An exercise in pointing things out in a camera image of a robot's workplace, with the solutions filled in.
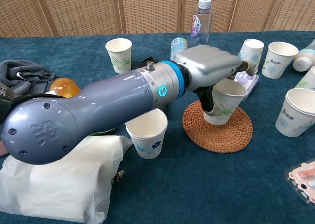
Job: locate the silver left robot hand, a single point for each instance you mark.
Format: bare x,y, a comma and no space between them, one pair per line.
209,61

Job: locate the white paper cup green print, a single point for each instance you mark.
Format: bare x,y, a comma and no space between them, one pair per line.
227,103

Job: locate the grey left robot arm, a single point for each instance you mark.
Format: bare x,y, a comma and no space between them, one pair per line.
98,103

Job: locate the white paper cup blue print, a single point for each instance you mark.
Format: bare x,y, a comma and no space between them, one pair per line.
294,115
252,51
307,80
279,60

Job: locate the round woven rattan coaster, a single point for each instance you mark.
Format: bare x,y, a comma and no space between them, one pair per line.
221,137

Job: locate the white paper cup green leaves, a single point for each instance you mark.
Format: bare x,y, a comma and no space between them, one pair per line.
120,55

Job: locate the white paper cup blue flower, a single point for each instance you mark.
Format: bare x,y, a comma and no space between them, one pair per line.
147,135

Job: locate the blue drink can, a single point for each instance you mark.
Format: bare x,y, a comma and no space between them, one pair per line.
179,46

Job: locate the clear plastic water bottle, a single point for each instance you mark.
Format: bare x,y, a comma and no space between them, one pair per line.
201,24

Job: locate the purple clear plastic box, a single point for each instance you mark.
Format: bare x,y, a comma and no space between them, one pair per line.
247,82

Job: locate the bamboo folding screen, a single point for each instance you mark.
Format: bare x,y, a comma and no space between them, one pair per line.
147,9

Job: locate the white bottle blue label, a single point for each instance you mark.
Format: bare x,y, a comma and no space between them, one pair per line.
306,59

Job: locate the blue carpet table cover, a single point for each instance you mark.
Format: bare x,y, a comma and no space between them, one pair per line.
184,184

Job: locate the orange translucent ball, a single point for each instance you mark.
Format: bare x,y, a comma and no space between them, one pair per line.
64,87

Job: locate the pink toothbrush blister pack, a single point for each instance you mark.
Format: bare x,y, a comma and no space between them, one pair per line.
304,182

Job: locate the grey cloth rag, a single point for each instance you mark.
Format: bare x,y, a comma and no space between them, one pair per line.
22,73

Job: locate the white plastic bag with tissue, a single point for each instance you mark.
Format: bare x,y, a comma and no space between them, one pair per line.
54,184

